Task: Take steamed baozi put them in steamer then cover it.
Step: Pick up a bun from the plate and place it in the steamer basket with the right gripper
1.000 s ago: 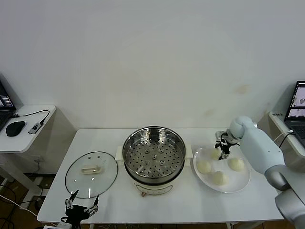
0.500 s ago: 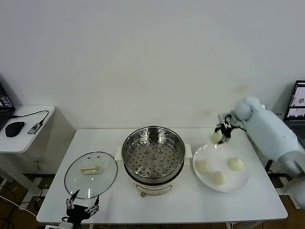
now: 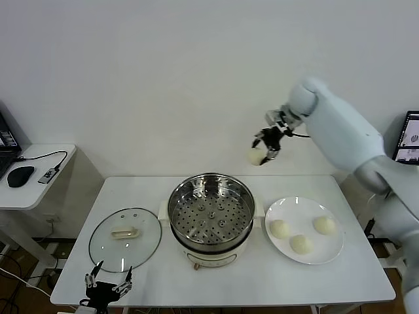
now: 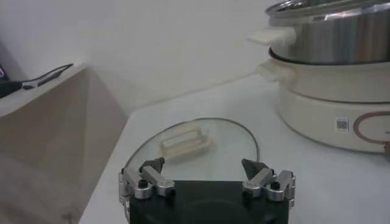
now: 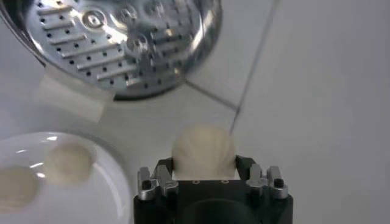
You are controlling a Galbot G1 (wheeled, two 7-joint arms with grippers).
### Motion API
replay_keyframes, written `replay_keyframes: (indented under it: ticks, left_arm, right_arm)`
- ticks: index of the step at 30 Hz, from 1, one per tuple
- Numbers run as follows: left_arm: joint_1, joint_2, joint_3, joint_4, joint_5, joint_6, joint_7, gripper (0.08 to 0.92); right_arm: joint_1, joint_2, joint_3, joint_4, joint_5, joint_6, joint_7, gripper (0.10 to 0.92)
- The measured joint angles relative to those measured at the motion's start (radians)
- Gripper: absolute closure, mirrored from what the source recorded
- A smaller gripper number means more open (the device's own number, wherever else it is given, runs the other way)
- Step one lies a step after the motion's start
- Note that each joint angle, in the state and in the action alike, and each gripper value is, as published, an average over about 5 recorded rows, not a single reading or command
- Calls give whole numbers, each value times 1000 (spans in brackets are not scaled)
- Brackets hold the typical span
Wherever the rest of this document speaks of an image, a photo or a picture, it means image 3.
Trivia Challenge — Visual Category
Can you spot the grey usb hub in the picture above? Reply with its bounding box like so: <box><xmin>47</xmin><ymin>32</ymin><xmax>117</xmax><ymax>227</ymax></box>
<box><xmin>38</xmin><ymin>166</ymin><xmax>56</xmax><ymax>184</ymax></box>

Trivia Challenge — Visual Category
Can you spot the white floor cable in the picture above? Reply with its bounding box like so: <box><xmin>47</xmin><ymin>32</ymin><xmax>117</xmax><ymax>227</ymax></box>
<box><xmin>0</xmin><ymin>266</ymin><xmax>53</xmax><ymax>298</ymax></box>

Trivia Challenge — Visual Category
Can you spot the black computer mouse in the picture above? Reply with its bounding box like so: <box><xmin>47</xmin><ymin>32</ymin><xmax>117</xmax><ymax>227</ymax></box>
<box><xmin>7</xmin><ymin>166</ymin><xmax>35</xmax><ymax>188</ymax></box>

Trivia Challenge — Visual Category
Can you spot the grey laptop showing camera views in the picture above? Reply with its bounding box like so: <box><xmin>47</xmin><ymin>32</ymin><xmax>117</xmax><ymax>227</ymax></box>
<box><xmin>394</xmin><ymin>110</ymin><xmax>419</xmax><ymax>163</ymax></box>

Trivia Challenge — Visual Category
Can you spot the round glass pot lid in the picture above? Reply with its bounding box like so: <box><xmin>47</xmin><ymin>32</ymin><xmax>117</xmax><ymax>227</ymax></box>
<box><xmin>88</xmin><ymin>207</ymin><xmax>163</xmax><ymax>272</ymax></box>

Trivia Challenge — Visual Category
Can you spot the white steamed baozi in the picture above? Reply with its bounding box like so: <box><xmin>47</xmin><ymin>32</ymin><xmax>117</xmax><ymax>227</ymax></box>
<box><xmin>312</xmin><ymin>216</ymin><xmax>337</xmax><ymax>236</ymax></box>
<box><xmin>270</xmin><ymin>219</ymin><xmax>291</xmax><ymax>239</ymax></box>
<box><xmin>289</xmin><ymin>234</ymin><xmax>314</xmax><ymax>255</ymax></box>
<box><xmin>247</xmin><ymin>147</ymin><xmax>268</xmax><ymax>166</ymax></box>

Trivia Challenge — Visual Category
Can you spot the white side table with mouse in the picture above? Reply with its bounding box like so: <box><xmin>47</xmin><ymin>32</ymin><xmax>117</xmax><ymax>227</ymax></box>
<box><xmin>0</xmin><ymin>143</ymin><xmax>106</xmax><ymax>279</ymax></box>

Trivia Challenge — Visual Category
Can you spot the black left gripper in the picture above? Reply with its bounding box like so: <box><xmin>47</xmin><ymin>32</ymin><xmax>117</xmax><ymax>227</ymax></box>
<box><xmin>84</xmin><ymin>260</ymin><xmax>134</xmax><ymax>304</ymax></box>

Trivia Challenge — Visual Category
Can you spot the white side table with sticker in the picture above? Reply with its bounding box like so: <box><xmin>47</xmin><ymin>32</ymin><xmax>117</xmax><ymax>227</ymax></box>
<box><xmin>340</xmin><ymin>169</ymin><xmax>409</xmax><ymax>270</ymax></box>

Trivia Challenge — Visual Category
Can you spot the black usb hub cable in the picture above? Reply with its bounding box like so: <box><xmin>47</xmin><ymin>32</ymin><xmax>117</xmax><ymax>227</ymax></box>
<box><xmin>14</xmin><ymin>150</ymin><xmax>69</xmax><ymax>173</ymax></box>

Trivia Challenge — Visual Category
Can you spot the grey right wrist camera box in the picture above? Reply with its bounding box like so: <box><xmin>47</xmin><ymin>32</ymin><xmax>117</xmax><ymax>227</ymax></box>
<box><xmin>265</xmin><ymin>110</ymin><xmax>283</xmax><ymax>126</ymax></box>

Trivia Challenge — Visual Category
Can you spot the black laptop with dark screen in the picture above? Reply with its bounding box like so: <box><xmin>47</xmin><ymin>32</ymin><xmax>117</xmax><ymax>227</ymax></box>
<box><xmin>0</xmin><ymin>109</ymin><xmax>23</xmax><ymax>183</ymax></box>

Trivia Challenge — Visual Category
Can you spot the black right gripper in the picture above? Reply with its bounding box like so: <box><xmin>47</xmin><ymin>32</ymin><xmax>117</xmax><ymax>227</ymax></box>
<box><xmin>250</xmin><ymin>126</ymin><xmax>289</xmax><ymax>164</ymax></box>

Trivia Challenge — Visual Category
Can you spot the perforated steel steamer basket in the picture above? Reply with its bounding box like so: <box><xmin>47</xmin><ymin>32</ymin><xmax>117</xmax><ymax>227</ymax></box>
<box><xmin>158</xmin><ymin>173</ymin><xmax>265</xmax><ymax>251</ymax></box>

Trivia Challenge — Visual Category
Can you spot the white round plate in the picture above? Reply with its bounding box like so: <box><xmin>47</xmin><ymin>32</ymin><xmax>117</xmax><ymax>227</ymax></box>
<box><xmin>264</xmin><ymin>196</ymin><xmax>346</xmax><ymax>266</ymax></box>

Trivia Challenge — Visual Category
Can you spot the cream electric cooking pot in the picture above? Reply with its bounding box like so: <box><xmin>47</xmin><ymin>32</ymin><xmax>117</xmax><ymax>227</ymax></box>
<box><xmin>170</xmin><ymin>225</ymin><xmax>255</xmax><ymax>272</ymax></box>

